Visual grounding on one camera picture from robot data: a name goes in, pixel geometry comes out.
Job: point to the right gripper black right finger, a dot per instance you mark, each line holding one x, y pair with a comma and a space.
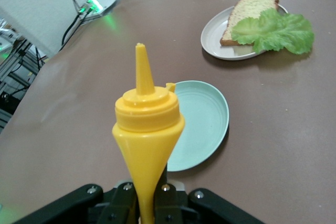
210, 208

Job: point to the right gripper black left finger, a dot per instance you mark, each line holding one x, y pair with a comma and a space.
78, 205

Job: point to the yellow squeeze bottle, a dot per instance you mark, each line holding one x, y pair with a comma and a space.
147, 129

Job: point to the green lettuce leaf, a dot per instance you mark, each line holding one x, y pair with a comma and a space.
278, 32

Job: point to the brown bread slice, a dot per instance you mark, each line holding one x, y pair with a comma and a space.
249, 9

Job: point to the mint green plate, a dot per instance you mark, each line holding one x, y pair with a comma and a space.
202, 129

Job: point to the beige plate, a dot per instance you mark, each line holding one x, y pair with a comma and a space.
212, 40

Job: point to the aluminium equipment rack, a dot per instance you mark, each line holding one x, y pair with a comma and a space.
13, 60

